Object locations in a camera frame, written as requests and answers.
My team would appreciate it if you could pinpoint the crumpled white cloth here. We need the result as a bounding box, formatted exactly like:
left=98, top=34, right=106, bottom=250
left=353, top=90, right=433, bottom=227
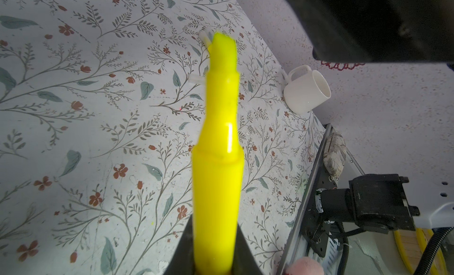
left=323, top=132, right=347, bottom=179

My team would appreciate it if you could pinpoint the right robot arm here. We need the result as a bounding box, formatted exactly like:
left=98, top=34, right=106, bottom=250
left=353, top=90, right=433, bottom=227
left=286, top=0, right=454, bottom=228

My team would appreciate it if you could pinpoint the white cup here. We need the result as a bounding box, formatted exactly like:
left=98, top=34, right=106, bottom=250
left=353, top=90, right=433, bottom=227
left=283, top=65, right=332, bottom=115

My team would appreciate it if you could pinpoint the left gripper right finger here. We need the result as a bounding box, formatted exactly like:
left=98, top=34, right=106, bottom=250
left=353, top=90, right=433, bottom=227
left=232, top=225, right=262, bottom=275

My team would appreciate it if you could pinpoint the yellow tape roll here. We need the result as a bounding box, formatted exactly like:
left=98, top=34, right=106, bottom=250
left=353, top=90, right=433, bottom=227
left=393, top=228, right=449, bottom=275

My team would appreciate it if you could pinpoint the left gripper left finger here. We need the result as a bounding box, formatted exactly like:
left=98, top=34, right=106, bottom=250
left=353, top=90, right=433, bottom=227
left=164, top=223, right=195, bottom=275

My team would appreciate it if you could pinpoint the pink pig plush toy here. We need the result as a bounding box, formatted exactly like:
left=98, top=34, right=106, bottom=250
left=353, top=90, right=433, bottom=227
left=284, top=257, right=325, bottom=275

